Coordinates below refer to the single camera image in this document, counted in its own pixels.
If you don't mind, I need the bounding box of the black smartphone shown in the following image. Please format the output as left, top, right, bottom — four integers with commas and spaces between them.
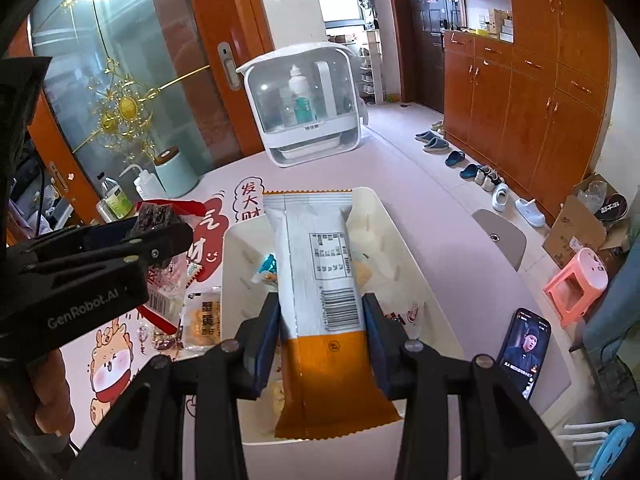
497, 308, 551, 400

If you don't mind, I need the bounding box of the white cosmetic organizer box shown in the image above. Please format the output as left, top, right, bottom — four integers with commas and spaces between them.
236, 41, 367, 168

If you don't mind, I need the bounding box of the grey chair back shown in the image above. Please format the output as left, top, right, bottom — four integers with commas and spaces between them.
472, 209, 527, 271

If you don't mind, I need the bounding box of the wooden wall cabinet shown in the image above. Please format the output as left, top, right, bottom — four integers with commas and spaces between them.
444, 0, 611, 220

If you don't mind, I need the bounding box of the white plastic storage bin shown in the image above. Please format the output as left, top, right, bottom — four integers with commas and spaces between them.
221, 188, 462, 444

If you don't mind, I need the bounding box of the orange white snack bag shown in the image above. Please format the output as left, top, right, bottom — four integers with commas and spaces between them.
264, 191, 399, 440

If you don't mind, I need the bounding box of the cardboard box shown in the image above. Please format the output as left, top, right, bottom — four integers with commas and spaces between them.
542, 174, 631, 274

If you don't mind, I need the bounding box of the operator left hand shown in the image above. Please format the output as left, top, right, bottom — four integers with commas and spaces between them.
29, 349, 75, 436

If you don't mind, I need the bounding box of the blue rice cracker packet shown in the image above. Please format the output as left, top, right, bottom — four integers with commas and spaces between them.
250, 252, 278, 289

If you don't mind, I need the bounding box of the white squeeze wash bottle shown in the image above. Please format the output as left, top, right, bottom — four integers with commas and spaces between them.
119, 164, 168, 200

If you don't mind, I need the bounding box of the pink plastic stool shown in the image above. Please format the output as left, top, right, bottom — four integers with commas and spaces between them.
544, 247, 608, 328

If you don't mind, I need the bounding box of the dark seaweed snack pack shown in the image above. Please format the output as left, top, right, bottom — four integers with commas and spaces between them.
131, 200, 205, 336

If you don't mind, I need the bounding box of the glass sliding door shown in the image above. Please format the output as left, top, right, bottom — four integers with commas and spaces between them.
8, 0, 272, 223

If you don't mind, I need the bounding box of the clear bottle green label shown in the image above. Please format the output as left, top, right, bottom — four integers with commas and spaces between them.
98, 172, 134, 220

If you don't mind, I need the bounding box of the teal cylindrical canister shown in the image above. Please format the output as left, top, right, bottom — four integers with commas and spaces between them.
154, 146, 198, 198

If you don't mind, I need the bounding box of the orange cake snack pack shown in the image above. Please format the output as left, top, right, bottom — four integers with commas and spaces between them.
182, 287, 221, 352

